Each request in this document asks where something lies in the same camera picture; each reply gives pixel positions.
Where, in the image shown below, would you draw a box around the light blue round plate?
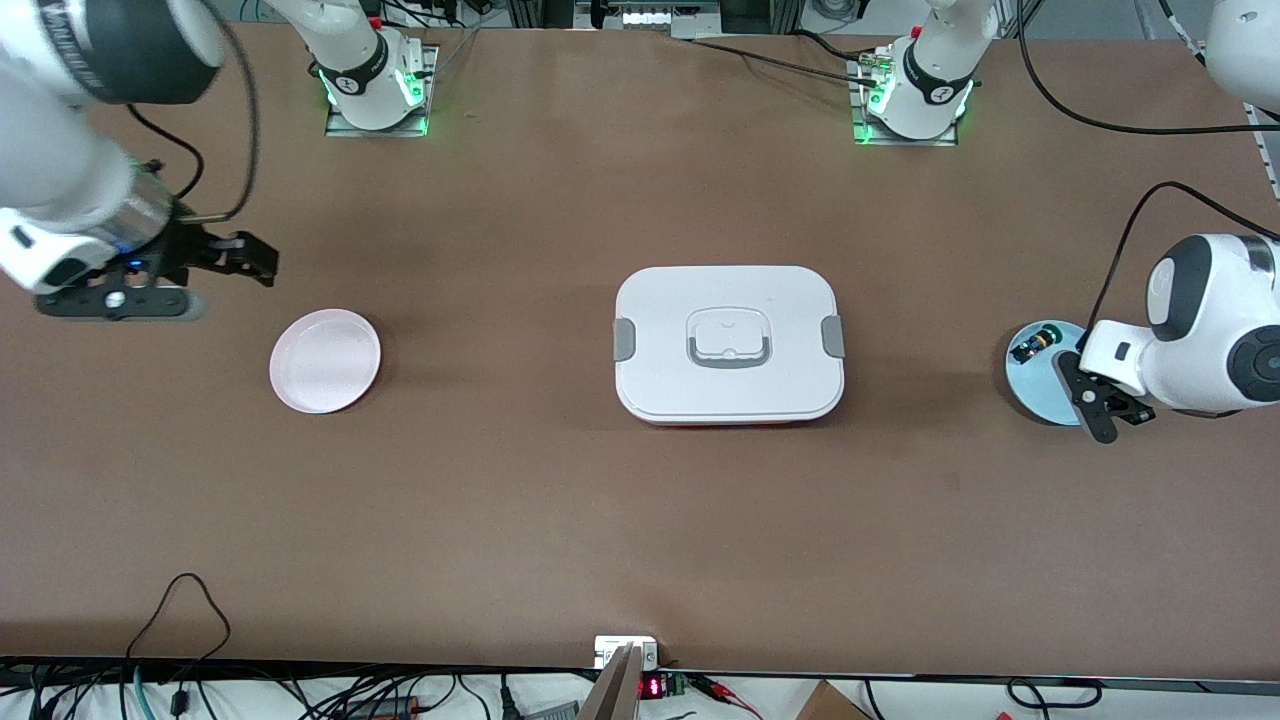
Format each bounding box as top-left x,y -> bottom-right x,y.
1005,319 -> 1101,427

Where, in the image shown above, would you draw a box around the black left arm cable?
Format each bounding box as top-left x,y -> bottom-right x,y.
1017,0 -> 1280,336

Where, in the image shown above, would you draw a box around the white lidded box, grey handle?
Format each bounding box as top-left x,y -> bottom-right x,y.
613,265 -> 846,428

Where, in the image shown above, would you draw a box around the black looped cable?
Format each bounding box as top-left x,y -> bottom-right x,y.
125,573 -> 233,666

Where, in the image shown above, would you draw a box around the green push-button switch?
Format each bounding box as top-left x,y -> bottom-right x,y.
1009,324 -> 1063,365

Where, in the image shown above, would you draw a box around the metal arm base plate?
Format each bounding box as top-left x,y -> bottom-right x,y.
325,45 -> 438,138
848,55 -> 959,148

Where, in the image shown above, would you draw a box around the brown cardboard piece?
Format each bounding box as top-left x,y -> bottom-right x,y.
795,680 -> 871,720

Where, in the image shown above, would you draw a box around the aluminium frame with equipment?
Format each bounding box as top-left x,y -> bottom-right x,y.
505,0 -> 801,41

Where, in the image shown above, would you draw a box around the perforated metal rail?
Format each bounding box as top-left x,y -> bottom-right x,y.
1250,100 -> 1280,201

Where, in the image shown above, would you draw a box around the pink round plate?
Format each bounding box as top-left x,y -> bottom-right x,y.
269,309 -> 383,415

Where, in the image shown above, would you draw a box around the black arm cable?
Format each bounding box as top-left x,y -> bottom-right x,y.
1017,0 -> 1280,336
125,0 -> 261,226

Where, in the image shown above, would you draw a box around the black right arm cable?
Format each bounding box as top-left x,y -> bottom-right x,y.
125,0 -> 261,226

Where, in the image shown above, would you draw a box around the black coiled cable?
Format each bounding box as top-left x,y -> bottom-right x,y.
1005,678 -> 1106,711

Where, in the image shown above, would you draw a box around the small white clamp block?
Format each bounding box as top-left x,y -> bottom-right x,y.
594,636 -> 659,671

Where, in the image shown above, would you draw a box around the red alligator clip leads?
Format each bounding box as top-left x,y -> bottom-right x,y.
690,675 -> 761,716

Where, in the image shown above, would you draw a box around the thin black table cable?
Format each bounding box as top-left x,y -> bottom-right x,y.
688,30 -> 886,86

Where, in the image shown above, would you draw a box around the grey slanted post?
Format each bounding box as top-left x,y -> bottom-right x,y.
578,645 -> 643,720

